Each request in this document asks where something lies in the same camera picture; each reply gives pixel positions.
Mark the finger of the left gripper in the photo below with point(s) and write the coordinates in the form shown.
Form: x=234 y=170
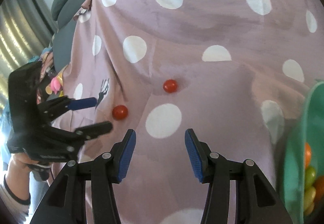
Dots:
x=51 y=110
x=82 y=133

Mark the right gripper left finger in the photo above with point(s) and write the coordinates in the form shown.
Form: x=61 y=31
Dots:
x=64 y=201

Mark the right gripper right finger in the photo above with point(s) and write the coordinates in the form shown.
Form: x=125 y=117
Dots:
x=256 y=199

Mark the red cherry tomato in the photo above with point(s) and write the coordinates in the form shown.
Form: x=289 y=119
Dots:
x=120 y=112
x=170 y=86

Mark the yellow cherry tomato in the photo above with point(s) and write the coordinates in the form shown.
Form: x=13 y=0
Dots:
x=309 y=209

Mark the green yellow tomato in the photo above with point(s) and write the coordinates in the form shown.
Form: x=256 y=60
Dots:
x=310 y=177
x=309 y=197

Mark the orange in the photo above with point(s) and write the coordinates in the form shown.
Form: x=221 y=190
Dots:
x=319 y=186
x=308 y=155

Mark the left hand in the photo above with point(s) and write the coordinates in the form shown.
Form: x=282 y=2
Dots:
x=18 y=175

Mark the pink toy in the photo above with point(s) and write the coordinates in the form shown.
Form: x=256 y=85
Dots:
x=56 y=84

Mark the grey curtain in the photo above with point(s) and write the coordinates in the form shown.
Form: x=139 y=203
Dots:
x=27 y=28

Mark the green bowl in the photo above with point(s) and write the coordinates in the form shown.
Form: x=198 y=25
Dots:
x=308 y=129

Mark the pink polka dot blanket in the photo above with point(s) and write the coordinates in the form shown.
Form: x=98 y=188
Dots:
x=243 y=68

